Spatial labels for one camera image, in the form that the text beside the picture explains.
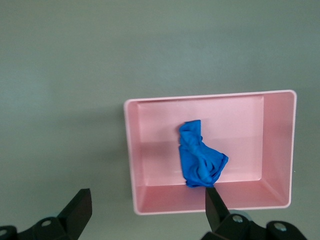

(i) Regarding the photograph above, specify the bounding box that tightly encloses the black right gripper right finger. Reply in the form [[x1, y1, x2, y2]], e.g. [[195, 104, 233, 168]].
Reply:
[[201, 186, 307, 240]]

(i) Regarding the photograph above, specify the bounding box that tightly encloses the pink plastic bin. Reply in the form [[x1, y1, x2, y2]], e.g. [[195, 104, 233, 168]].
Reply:
[[123, 89, 298, 216]]

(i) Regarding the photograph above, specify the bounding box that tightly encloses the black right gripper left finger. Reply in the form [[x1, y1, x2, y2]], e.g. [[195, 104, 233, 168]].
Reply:
[[0, 188, 93, 240]]

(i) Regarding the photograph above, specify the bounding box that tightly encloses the blue glove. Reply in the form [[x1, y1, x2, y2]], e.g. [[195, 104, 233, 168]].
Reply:
[[178, 119, 230, 189]]

